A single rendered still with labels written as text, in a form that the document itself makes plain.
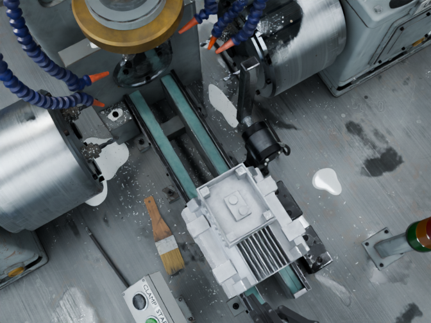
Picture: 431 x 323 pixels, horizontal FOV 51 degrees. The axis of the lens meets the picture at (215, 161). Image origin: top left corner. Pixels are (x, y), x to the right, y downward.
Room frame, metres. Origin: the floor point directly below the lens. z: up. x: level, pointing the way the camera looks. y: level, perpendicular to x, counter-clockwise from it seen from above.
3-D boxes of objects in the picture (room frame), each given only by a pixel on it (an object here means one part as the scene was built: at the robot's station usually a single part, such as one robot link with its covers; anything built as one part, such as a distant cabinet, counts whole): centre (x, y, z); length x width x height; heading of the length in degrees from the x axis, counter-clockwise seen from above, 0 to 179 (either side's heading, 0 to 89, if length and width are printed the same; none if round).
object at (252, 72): (0.39, -0.07, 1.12); 0.04 x 0.03 x 0.26; 28
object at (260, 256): (0.13, -0.05, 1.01); 0.20 x 0.19 x 0.19; 28
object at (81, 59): (0.57, 0.18, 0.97); 0.30 x 0.11 x 0.34; 118
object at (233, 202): (0.16, -0.03, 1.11); 0.12 x 0.11 x 0.07; 28
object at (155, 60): (0.52, 0.15, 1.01); 0.15 x 0.02 x 0.15; 118
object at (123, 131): (0.45, 0.24, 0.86); 0.07 x 0.06 x 0.12; 118
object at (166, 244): (0.16, 0.14, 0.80); 0.21 x 0.05 x 0.01; 21
